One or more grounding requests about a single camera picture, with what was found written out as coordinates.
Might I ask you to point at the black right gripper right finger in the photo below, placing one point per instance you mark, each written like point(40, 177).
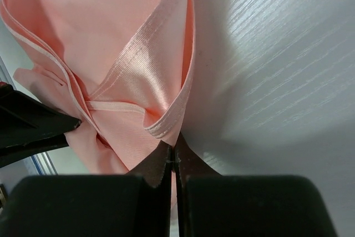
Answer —
point(211, 204)

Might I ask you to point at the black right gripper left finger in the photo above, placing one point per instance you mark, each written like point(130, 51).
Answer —
point(134, 204)

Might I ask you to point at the pink satin napkin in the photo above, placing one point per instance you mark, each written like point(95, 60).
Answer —
point(123, 67)

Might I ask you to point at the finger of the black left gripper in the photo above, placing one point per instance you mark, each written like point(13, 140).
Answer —
point(29, 127)

